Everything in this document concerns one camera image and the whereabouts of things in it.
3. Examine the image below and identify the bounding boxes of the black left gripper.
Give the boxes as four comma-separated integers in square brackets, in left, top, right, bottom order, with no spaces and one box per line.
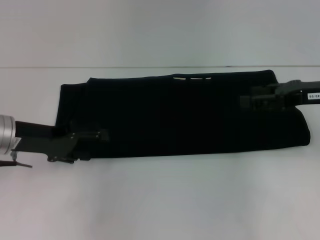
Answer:
[11,120,111,165]

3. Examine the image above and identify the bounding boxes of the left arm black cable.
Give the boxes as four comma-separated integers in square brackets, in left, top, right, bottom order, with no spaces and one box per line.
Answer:
[0,152,33,169]

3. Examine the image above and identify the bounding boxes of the black t-shirt with pink print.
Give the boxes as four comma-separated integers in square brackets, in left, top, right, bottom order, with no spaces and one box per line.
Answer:
[55,69,312,161]

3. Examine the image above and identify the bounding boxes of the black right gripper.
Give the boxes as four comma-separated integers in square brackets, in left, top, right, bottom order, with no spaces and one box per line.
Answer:
[239,79,320,111]

